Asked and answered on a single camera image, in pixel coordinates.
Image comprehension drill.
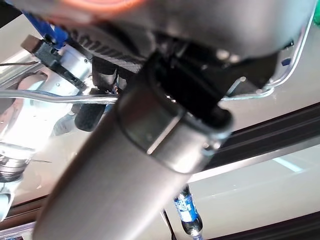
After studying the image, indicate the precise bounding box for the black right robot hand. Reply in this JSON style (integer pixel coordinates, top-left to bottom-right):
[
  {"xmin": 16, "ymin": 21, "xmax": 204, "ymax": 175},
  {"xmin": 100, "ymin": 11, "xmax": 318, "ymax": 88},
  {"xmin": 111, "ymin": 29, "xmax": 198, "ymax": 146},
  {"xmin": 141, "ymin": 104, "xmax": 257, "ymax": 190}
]
[{"xmin": 67, "ymin": 24, "xmax": 151, "ymax": 133}]

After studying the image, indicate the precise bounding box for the large Pepsi bottle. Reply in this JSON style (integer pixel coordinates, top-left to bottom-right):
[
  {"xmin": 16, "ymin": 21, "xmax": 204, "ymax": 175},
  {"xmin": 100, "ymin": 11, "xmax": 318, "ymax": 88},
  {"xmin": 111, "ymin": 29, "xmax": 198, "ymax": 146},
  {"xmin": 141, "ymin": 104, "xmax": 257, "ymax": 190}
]
[{"xmin": 173, "ymin": 183, "xmax": 204, "ymax": 240}]

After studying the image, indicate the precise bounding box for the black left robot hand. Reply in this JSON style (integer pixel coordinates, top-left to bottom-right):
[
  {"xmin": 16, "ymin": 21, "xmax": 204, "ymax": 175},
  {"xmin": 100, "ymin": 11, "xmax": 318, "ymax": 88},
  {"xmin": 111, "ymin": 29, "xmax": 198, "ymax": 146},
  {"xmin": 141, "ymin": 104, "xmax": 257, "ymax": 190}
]
[{"xmin": 14, "ymin": 0, "xmax": 316, "ymax": 240}]

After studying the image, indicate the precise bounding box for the blue plastic shopping basket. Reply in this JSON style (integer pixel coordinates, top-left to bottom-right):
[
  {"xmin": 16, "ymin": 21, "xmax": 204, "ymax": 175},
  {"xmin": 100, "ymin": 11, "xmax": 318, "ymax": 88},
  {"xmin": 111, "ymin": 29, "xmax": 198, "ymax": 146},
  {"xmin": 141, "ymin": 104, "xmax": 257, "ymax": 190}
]
[{"xmin": 0, "ymin": 9, "xmax": 316, "ymax": 105}]

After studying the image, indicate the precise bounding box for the dark metal shelf board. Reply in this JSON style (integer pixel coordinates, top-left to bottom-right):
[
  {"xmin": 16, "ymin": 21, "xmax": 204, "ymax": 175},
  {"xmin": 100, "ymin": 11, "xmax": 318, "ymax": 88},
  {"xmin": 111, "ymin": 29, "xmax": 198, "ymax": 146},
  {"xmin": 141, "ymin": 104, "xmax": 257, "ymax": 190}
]
[{"xmin": 193, "ymin": 101, "xmax": 320, "ymax": 175}]

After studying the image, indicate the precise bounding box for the silver and black motor unit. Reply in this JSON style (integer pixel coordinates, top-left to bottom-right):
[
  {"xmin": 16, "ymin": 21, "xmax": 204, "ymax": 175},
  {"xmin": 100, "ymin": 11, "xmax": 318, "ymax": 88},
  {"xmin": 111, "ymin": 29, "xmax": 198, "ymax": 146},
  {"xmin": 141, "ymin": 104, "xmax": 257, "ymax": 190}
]
[{"xmin": 21, "ymin": 34, "xmax": 87, "ymax": 90}]

